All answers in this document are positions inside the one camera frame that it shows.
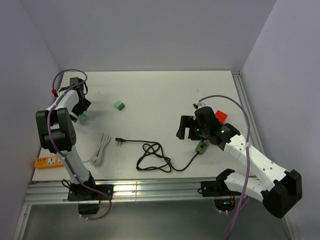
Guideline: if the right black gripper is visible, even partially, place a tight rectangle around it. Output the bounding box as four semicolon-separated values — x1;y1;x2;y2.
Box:
176;115;209;141

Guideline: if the light blue plug adapter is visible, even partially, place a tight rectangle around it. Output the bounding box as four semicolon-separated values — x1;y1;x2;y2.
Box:
77;113;89;125

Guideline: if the red cube plug adapter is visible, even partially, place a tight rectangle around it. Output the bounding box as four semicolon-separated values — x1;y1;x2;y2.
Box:
215;110;228;125

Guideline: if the pink plug adapter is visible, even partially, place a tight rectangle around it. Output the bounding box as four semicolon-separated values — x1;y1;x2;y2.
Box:
203;140;210;146

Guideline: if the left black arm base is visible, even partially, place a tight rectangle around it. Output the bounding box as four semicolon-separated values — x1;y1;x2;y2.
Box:
67;184;114;215

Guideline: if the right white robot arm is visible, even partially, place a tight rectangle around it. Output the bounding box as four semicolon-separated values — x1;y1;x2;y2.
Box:
176;106;303;218

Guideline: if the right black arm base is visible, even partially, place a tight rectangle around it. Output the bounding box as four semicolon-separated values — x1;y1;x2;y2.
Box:
197;180;241;213

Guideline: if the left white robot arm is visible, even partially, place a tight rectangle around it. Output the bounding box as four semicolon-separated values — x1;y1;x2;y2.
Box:
35;77;98;200

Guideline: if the green plug adapter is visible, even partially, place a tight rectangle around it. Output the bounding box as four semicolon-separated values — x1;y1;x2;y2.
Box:
114;100;125;111

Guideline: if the green power strip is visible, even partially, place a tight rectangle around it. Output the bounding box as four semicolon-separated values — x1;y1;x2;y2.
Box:
194;140;208;155

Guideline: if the orange power strip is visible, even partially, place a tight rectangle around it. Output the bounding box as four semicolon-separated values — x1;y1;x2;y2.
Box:
34;155;64;170

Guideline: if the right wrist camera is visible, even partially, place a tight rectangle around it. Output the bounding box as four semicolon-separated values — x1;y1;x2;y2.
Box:
193;101;206;109

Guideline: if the aluminium mounting rail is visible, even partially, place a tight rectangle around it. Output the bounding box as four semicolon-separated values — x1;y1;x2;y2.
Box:
22;178;210;205

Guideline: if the black power cord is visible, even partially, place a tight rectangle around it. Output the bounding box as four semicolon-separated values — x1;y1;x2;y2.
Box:
114;137;200;173

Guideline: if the white coiled cable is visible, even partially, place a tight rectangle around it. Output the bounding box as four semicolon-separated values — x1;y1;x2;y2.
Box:
83;132;112;167

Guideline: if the aluminium side frame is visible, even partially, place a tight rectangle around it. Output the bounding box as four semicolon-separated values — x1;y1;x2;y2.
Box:
231;71;302;240

